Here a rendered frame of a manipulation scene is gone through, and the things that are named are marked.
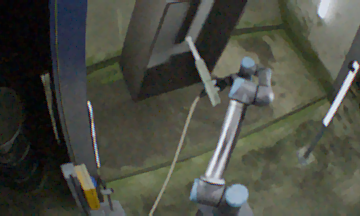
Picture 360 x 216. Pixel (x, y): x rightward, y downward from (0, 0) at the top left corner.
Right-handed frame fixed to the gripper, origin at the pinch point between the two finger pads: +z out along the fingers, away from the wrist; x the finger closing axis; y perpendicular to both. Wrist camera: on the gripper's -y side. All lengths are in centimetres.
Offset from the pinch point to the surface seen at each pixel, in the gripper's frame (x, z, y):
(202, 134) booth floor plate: -22, -19, 75
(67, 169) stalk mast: -28, 115, -98
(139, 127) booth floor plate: 1, 24, 86
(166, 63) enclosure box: 36, -3, 50
